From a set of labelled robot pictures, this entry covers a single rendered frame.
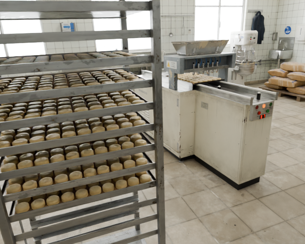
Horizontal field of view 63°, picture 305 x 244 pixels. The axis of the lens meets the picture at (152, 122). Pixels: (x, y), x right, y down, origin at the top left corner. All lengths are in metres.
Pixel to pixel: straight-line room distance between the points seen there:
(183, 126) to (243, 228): 1.14
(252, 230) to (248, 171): 0.56
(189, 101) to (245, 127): 0.70
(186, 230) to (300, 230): 0.84
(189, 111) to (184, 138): 0.30
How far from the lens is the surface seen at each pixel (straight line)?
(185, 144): 2.78
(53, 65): 0.89
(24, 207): 1.13
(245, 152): 2.33
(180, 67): 2.50
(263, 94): 2.42
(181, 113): 2.61
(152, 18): 0.92
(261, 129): 2.37
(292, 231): 2.25
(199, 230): 2.07
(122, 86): 0.93
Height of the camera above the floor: 1.41
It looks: 20 degrees down
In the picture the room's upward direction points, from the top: 2 degrees counter-clockwise
